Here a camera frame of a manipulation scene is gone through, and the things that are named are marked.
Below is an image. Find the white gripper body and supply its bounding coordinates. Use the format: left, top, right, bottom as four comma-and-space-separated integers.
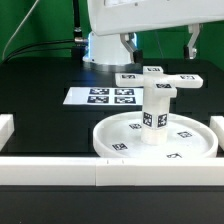
87, 0, 224, 35

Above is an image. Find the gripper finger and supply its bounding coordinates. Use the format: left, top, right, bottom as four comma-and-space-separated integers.
120, 33, 143, 64
183, 23, 202, 59

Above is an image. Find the white cross-shaped table base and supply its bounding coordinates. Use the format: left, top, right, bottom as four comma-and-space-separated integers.
115, 66, 203, 98

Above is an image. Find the white round table top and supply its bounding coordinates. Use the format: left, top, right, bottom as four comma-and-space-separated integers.
93, 111, 218, 159

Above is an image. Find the white fiducial marker sheet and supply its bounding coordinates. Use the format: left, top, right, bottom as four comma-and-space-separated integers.
63, 87, 143, 106

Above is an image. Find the white right fence block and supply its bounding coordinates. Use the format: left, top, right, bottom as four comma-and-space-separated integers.
210, 116, 224, 150

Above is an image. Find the white fence block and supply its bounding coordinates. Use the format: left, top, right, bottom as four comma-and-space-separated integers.
0, 114, 14, 151
210, 116, 224, 150

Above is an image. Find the white left fence block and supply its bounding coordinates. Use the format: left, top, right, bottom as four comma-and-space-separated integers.
0, 114, 14, 151

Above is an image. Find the white front fence bar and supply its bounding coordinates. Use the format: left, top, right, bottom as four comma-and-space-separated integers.
0, 157, 224, 186

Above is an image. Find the black vertical cable connector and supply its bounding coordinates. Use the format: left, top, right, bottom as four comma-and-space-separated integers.
72, 0, 88, 46

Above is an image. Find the black cable bundle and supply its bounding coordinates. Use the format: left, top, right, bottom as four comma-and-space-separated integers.
1, 39, 88, 64

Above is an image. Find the grey thin cable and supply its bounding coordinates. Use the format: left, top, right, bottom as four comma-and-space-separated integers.
1, 0, 41, 61

